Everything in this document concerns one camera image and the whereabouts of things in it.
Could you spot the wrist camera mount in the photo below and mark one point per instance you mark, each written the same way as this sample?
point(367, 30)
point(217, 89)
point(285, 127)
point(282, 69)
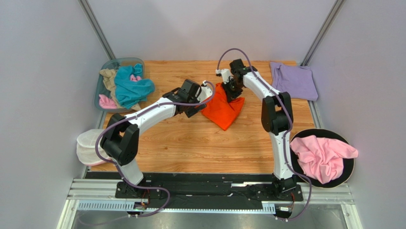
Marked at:
point(205, 92)
point(225, 75)

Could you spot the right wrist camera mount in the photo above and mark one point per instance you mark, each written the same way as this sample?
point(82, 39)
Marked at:
point(225, 75)

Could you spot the pink t shirt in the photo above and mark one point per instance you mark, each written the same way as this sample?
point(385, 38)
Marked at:
point(322, 158)

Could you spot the aluminium frame rail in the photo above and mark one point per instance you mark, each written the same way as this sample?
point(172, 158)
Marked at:
point(99, 194)

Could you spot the grey plastic laundry basket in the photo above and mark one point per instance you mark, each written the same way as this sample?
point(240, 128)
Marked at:
point(114, 64)

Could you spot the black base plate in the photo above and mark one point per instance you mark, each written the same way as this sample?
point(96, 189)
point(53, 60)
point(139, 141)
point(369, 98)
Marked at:
point(203, 191)

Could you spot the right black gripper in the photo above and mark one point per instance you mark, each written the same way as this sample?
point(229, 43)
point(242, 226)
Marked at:
point(232, 89)

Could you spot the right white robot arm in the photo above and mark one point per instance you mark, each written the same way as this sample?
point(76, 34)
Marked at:
point(276, 119)

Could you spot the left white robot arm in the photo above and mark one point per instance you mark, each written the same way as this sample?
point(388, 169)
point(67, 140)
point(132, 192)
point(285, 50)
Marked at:
point(119, 141)

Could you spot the white mesh bag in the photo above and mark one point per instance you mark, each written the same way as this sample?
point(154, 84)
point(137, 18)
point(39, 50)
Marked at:
point(85, 148)

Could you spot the beige t shirt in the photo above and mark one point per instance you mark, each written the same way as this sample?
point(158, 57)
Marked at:
point(108, 80)

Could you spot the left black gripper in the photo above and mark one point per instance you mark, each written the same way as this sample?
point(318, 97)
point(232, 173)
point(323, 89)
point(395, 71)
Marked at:
point(192, 111)

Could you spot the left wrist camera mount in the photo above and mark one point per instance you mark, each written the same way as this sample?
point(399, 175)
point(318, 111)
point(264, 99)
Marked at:
point(205, 92)

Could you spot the pink garment in basket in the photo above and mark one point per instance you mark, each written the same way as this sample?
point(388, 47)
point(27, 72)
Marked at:
point(124, 93)

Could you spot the round black tray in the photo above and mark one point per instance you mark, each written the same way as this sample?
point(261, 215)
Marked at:
point(348, 163)

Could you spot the teal t shirt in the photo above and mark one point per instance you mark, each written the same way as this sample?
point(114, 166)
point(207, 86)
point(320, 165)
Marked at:
point(131, 87)

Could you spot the folded lavender t shirt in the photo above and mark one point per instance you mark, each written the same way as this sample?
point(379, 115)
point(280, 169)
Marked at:
point(296, 80)

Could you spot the orange t shirt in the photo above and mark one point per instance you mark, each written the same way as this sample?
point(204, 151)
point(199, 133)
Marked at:
point(220, 111)

